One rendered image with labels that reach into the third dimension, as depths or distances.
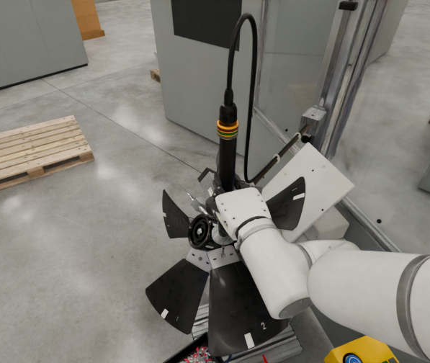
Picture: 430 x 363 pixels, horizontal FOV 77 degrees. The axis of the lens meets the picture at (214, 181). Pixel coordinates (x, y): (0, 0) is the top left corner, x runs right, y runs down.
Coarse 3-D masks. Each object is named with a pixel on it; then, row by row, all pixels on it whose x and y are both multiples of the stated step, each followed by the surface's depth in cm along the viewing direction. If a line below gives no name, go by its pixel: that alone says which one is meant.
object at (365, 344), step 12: (336, 348) 77; (348, 348) 77; (360, 348) 77; (372, 348) 77; (384, 348) 77; (324, 360) 82; (336, 360) 75; (360, 360) 75; (372, 360) 75; (384, 360) 75; (396, 360) 75
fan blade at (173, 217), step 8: (168, 200) 112; (168, 208) 114; (176, 208) 107; (168, 216) 116; (176, 216) 108; (184, 216) 103; (176, 224) 112; (184, 224) 106; (168, 232) 121; (176, 232) 115; (184, 232) 110
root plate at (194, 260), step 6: (192, 252) 94; (198, 252) 94; (204, 252) 94; (186, 258) 95; (192, 258) 95; (198, 258) 94; (204, 258) 94; (198, 264) 95; (204, 264) 94; (204, 270) 94
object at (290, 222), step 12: (300, 180) 81; (288, 192) 79; (300, 192) 74; (276, 204) 77; (288, 204) 74; (300, 204) 70; (276, 216) 72; (288, 216) 69; (300, 216) 67; (288, 228) 67
